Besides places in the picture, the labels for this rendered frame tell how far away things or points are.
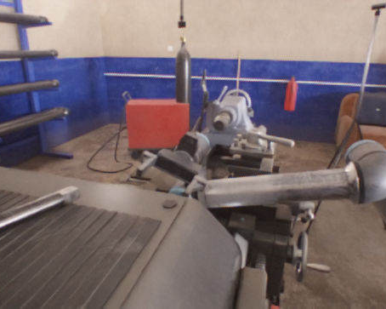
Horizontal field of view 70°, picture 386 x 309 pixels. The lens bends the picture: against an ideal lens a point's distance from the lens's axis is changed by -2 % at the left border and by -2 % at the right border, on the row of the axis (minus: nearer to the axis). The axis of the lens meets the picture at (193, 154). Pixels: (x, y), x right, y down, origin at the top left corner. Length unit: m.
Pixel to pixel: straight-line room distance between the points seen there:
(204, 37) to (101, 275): 5.05
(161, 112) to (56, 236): 3.65
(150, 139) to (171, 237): 3.75
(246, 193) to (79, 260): 0.64
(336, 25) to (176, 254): 4.97
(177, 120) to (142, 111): 0.49
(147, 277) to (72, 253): 0.06
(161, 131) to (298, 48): 2.59
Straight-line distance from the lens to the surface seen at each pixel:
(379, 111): 4.86
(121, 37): 5.80
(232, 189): 0.83
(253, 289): 0.31
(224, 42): 5.12
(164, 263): 0.24
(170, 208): 0.29
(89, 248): 0.25
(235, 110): 1.81
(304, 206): 1.28
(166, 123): 3.92
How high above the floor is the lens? 1.49
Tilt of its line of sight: 21 degrees down
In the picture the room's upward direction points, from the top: 1 degrees clockwise
